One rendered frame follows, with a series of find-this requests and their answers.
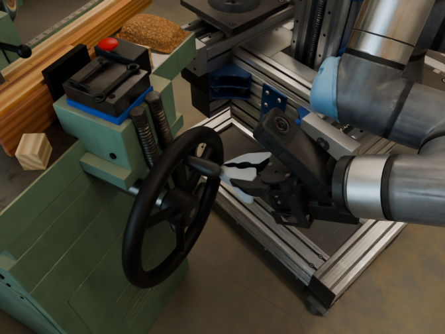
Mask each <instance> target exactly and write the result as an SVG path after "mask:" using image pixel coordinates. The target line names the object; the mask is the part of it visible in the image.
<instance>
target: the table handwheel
mask: <svg viewBox="0 0 445 334"><path fill-rule="evenodd" d="M201 143H205V144H206V147H205V149H204V151H203V153H202V155H201V158H204V159H207V160H211V161H213V162H216V163H217V164H219V166H221V165H223V164H224V149H223V143H222V140H221V138H220V136H219V134H218V133H217V132H216V131H215V130H214V129H212V128H210V127H207V126H197V127H193V128H191V129H188V130H186V131H185V132H183V133H182V134H180V135H179V136H178V137H177V138H176V139H174V140H173V141H172V142H171V143H170V144H169V145H168V147H167V148H166V149H165V150H164V151H163V153H161V155H160V156H159V157H158V159H157V161H155V163H154V165H153V166H152V167H151V169H150V171H149V173H148V174H147V176H146V178H145V179H144V180H143V179H142V178H138V179H137V181H135V183H133V185H132V186H131V187H130V189H129V190H124V189H122V188H120V187H118V186H116V185H114V184H111V183H109V182H107V181H105V180H103V179H101V178H98V177H97V176H94V175H92V176H93V179H95V180H97V181H99V182H101V183H103V184H106V185H108V186H110V187H112V188H114V189H116V190H118V191H120V192H122V193H124V194H127V195H129V196H131V197H133V198H135V200H134V203H133V205H132V208H131V210H130V214H129V216H128V220H127V222H126V227H125V230H124V236H123V245H122V266H123V271H124V275H125V276H126V279H127V280H128V281H129V282H130V283H131V284H132V285H133V286H135V287H137V288H140V289H148V288H153V287H154V286H157V285H158V284H160V283H162V282H163V281H164V280H166V279H167V278H168V277H169V276H171V275H172V274H173V273H174V271H175V270H176V269H177V268H178V267H179V265H180V264H181V263H182V262H183V261H184V259H185V258H186V256H187V255H188V254H189V252H190V251H191V249H192V248H193V246H194V244H195V243H196V241H197V239H198V238H199V235H200V234H201V232H202V230H203V228H204V226H205V224H206V222H207V220H208V218H209V215H210V213H211V210H212V208H213V205H214V202H215V200H216V197H217V193H218V190H219V186H220V183H221V179H220V177H218V178H215V179H210V178H207V181H206V184H205V189H204V191H203V195H202V197H201V201H200V203H199V198H198V196H197V195H195V194H193V192H194V190H195V188H196V186H197V184H198V181H199V179H200V177H201V174H199V173H197V172H195V171H193V173H192V175H191V176H190V178H189V180H188V181H187V183H186V185H185V187H184V189H181V188H179V187H174V188H172V189H170V190H169V191H168V190H165V189H164V188H163V187H164V185H165V184H166V182H167V180H168V178H169V177H170V175H171V174H172V172H173V171H174V169H175V168H176V166H177V165H178V164H179V163H180V161H181V160H182V159H183V157H184V156H185V155H186V154H187V153H188V152H189V151H190V150H191V149H193V148H194V147H195V146H197V145H198V144H201ZM154 207H155V208H157V209H159V210H160V212H158V213H156V214H154V215H151V213H152V210H153V208H154ZM163 221H168V222H170V223H172V224H174V225H175V230H176V247H175V248H174V250H173V251H172V252H171V253H170V255H169V256H168V257H167V258H166V259H165V260H164V261H163V262H162V263H161V264H159V265H158V266H157V267H155V268H154V269H152V270H149V271H144V269H143V267H142V260H141V256H142V244H143V240H144V235H145V232H146V230H148V229H150V228H152V227H153V226H155V225H157V224H159V223H161V222H163ZM185 227H188V228H187V230H186V232H185Z"/></svg>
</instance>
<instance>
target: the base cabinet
mask: <svg viewBox="0 0 445 334"><path fill-rule="evenodd" d="M134 200H135V198H133V197H131V196H129V195H127V194H124V193H122V192H120V191H118V193H117V194H116V195H115V196H114V197H113V199H112V200H111V201H110V202H109V203H108V204H107V205H106V206H105V207H104V209H103V210H102V211H101V212H100V213H99V214H98V216H96V218H95V219H94V220H93V221H92V222H91V223H90V225H89V226H88V227H87V228H86V229H85V231H84V232H83V233H82V234H81V235H80V236H79V237H78V238H77V239H76V241H75V242H74V243H73V244H72V245H71V247H70V248H69V249H68V250H67V251H66V252H65V253H64V254H63V256H62V257H61V258H60V259H59V260H58V262H57V263H56V264H55V265H54V266H53V267H52V268H51V269H50V270H49V272H48V273H47V274H46V275H45V276H44V277H43V279H41V281H40V282H39V283H38V284H37V285H36V286H35V288H34V289H33V290H32V291H31V292H30V293H26V292H24V291H22V290H21V289H19V288H18V287H16V286H14V285H12V284H11V283H10V282H8V281H6V280H5V279H0V310H2V311H4V312H5V313H6V314H8V315H10V316H11V317H13V318H14V319H16V320H17V321H19V322H20V323H22V324H23V325H25V326H26V327H28V328H29V329H31V330H32V331H34V332H35V333H37V334H149V332H150V330H151V328H152V327H153V326H154V324H155V322H156V321H157V319H158V318H159V316H160V314H161V313H162V311H163V310H164V308H165V306H166V305H167V303H168V302H169V300H170V298H171V297H172V295H173V293H174V292H175V290H176V289H177V287H178V286H179V284H180V282H181V281H182V279H183V277H184V276H185V274H186V273H187V271H188V270H189V265H188V261H187V257H186V258H185V259H184V261H183V262H182V263H181V264H180V265H179V267H178V268H177V269H176V270H175V271H174V273H173V274H172V275H171V276H169V277H168V278H167V279H166V280H164V281H163V282H162V283H160V284H158V285H157V286H154V287H153V288H148V289H140V288H137V287H135V286H133V285H132V284H131V283H130V282H129V281H128V280H127V279H126V276H125V275H124V271H123V266H122V245H123V236H124V230H125V227H126V222H127V220H128V216H129V214H130V210H131V208H132V205H133V203H134ZM175 247H176V233H174V232H173V231H172V229H171V227H170V224H169V222H168V221H163V222H161V223H159V224H157V225H155V226H153V227H152V228H150V229H148V230H146V232H145V235H144V240H143V244H142V256H141V260H142V267H143V269H144V271H149V270H152V269H154V268H155V267H157V266H158V265H159V264H161V263H162V262H163V261H164V260H165V259H166V258H167V257H168V256H169V255H170V253H171V252H172V251H173V250H174V248H175Z"/></svg>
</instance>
